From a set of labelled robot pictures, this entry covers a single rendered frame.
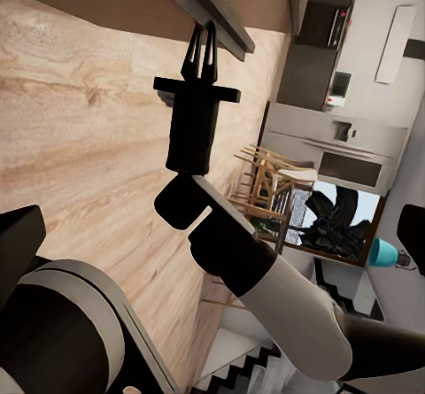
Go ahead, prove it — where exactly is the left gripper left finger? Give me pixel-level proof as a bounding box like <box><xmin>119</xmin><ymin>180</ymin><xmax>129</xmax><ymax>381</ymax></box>
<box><xmin>0</xmin><ymin>205</ymin><xmax>46</xmax><ymax>310</ymax></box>

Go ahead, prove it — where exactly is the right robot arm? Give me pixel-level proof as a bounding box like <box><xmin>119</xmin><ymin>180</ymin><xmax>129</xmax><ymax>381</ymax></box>
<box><xmin>154</xmin><ymin>21</ymin><xmax>425</xmax><ymax>394</ymax></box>

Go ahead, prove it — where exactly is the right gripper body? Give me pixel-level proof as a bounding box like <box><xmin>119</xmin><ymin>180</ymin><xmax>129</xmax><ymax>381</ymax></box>
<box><xmin>154</xmin><ymin>77</ymin><xmax>242</xmax><ymax>146</ymax></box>

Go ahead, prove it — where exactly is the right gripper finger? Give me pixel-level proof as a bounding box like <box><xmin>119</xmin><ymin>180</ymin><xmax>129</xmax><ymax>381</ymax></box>
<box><xmin>181</xmin><ymin>27</ymin><xmax>207</xmax><ymax>85</ymax></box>
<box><xmin>201</xmin><ymin>21</ymin><xmax>218</xmax><ymax>85</ymax></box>

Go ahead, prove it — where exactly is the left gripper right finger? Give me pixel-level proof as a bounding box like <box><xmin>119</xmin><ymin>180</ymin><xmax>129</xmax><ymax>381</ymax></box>
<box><xmin>397</xmin><ymin>205</ymin><xmax>425</xmax><ymax>275</ymax></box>

